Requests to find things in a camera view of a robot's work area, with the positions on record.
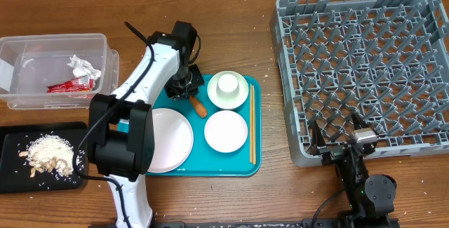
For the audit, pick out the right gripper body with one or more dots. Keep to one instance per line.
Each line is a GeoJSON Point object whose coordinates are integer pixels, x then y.
{"type": "Point", "coordinates": [330, 152]}

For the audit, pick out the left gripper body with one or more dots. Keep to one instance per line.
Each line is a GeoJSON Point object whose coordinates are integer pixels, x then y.
{"type": "Point", "coordinates": [185, 83]}

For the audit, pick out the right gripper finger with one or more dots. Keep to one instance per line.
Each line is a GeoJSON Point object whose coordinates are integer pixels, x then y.
{"type": "Point", "coordinates": [358, 122]}
{"type": "Point", "coordinates": [317, 141]}

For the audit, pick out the orange carrot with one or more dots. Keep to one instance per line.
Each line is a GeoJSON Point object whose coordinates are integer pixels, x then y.
{"type": "Point", "coordinates": [198, 107]}

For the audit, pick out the large white plate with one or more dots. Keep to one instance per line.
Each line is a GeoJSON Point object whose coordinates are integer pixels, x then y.
{"type": "Point", "coordinates": [173, 140]}

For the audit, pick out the red snack wrapper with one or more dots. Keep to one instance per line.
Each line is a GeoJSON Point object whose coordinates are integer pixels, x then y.
{"type": "Point", "coordinates": [79, 84]}

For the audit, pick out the white napkin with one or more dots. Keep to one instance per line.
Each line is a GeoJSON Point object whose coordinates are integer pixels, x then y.
{"type": "Point", "coordinates": [81, 68]}

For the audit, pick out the rice and nut leftovers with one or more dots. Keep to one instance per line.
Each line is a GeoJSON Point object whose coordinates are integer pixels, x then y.
{"type": "Point", "coordinates": [50, 154]}

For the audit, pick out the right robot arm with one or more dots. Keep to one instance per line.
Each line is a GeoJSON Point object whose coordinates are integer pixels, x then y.
{"type": "Point", "coordinates": [371, 197]}

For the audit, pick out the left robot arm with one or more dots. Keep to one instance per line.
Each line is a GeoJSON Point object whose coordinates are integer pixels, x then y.
{"type": "Point", "coordinates": [120, 138]}

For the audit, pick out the grey dishwasher rack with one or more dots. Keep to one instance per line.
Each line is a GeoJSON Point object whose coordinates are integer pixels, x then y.
{"type": "Point", "coordinates": [386, 60]}

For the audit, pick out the clear plastic waste bin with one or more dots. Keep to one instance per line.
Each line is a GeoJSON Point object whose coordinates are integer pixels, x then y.
{"type": "Point", "coordinates": [30, 64]}

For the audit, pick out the black waste tray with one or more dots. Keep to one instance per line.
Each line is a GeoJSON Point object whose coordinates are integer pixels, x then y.
{"type": "Point", "coordinates": [15, 170]}

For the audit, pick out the pale green bowl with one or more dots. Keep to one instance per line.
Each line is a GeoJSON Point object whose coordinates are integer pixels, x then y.
{"type": "Point", "coordinates": [231, 101]}

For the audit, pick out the white upside-down cup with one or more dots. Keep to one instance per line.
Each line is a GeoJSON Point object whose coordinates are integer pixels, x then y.
{"type": "Point", "coordinates": [227, 84]}

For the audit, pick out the small white plate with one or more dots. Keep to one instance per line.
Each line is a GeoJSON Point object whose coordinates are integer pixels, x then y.
{"type": "Point", "coordinates": [226, 131]}

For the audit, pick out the teal plastic serving tray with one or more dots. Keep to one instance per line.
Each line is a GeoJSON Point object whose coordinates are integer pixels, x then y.
{"type": "Point", "coordinates": [203, 160]}

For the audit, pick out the right wooden chopstick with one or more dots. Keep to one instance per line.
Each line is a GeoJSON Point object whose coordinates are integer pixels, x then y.
{"type": "Point", "coordinates": [254, 153]}

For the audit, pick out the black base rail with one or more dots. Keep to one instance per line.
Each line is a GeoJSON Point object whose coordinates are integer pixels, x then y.
{"type": "Point", "coordinates": [238, 224]}

